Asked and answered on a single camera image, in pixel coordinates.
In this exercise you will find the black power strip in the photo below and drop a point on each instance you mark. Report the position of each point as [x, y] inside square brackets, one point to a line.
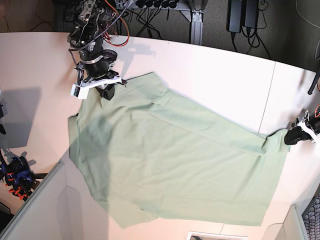
[157, 3]

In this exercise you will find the blue orange clamp tool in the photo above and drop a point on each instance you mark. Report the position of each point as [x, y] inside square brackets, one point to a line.
[17, 175]

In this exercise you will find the light green T-shirt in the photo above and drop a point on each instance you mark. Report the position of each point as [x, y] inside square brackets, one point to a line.
[151, 153]

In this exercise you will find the grey partition panel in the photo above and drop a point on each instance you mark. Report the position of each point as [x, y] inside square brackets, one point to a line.
[292, 228]
[37, 218]

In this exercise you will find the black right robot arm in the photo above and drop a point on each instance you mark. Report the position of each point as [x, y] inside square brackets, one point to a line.
[89, 32]

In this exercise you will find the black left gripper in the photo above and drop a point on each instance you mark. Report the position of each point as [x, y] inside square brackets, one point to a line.
[307, 129]

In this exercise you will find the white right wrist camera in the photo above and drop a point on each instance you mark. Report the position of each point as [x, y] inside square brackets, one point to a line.
[79, 91]

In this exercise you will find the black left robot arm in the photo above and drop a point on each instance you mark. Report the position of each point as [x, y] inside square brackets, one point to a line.
[311, 102]

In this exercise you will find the grey partition panel left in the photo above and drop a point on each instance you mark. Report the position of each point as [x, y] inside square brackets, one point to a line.
[37, 218]

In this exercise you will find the black power brick pair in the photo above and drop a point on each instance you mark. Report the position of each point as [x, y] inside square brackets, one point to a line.
[242, 13]

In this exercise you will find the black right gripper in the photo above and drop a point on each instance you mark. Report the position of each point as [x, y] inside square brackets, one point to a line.
[100, 69]

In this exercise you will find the grey partition panel right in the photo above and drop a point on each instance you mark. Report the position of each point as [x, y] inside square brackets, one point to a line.
[292, 228]

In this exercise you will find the aluminium frame post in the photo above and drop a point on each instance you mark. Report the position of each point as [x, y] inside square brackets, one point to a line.
[195, 16]

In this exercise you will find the grey patterned chair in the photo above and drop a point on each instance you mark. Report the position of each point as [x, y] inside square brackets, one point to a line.
[311, 218]

